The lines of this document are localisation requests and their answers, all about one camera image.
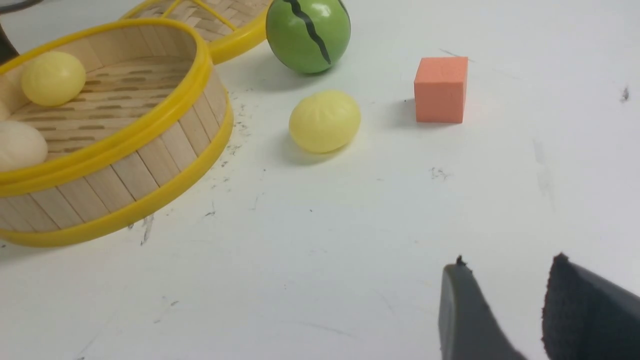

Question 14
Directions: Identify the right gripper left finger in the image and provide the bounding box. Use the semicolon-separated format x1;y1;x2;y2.
438;256;525;360

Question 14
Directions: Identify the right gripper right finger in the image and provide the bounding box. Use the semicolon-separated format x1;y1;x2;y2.
542;253;640;360

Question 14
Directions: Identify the yellow bun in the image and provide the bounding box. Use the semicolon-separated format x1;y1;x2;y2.
288;89;362;154
20;51;86;107

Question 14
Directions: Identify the white bun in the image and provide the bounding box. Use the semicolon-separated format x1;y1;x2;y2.
0;120;48;173

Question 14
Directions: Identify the bamboo steamer tray yellow rim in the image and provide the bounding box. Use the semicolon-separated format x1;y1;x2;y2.
1;18;234;248

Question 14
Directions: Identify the woven bamboo steamer lid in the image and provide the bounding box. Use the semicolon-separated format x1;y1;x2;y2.
122;0;272;64

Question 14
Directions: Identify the orange foam cube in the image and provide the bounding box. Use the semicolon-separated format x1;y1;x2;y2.
413;56;469;125

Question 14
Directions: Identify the green toy watermelon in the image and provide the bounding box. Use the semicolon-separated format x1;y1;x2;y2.
265;0;352;75

